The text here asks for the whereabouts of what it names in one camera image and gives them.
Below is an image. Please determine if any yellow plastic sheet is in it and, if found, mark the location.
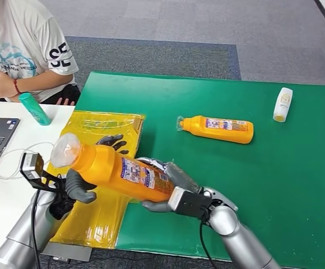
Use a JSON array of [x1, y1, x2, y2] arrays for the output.
[[45, 109, 146, 249]]

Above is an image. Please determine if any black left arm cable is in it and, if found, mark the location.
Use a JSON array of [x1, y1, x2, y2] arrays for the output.
[[30, 188, 42, 269]]

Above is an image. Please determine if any thin white cable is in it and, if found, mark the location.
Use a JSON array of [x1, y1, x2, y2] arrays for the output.
[[0, 141, 54, 181]]

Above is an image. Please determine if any person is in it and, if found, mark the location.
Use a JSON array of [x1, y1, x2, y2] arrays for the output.
[[0, 0, 82, 106]]

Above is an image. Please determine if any grey flat board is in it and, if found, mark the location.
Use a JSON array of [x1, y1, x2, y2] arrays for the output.
[[40, 241, 93, 263]]

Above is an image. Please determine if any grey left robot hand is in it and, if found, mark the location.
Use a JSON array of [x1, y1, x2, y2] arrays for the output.
[[65, 134, 129, 204]]

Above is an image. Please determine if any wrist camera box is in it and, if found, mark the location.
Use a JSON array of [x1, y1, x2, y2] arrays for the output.
[[167, 187, 212, 220], [20, 152, 45, 183]]

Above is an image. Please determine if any person's left hand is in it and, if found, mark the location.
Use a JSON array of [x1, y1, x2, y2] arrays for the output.
[[0, 66, 19, 100]]

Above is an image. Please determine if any orange bottle with clear cap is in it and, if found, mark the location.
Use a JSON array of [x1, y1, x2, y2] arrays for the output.
[[50, 133, 177, 203], [176, 115, 254, 145]]

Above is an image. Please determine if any teal bottle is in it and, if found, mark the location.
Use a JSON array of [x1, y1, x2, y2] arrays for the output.
[[19, 92, 51, 126]]

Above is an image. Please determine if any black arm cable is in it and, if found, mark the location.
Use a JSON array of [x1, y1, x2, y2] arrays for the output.
[[30, 188, 42, 269], [199, 213, 218, 269]]

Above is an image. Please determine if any small white bottle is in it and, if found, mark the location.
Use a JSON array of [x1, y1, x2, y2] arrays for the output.
[[273, 87, 293, 123]]

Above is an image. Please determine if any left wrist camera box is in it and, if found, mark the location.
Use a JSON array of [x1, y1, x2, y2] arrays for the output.
[[20, 152, 45, 183]]

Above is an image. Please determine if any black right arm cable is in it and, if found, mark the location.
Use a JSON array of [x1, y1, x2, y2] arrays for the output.
[[199, 213, 218, 269]]

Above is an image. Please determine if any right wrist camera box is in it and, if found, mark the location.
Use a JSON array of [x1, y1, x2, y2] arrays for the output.
[[167, 187, 212, 220]]

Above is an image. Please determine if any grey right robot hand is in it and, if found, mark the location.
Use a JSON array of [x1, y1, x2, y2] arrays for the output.
[[135, 157, 203, 214]]

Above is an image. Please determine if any green table mat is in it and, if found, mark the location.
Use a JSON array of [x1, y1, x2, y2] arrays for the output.
[[76, 71, 325, 269]]

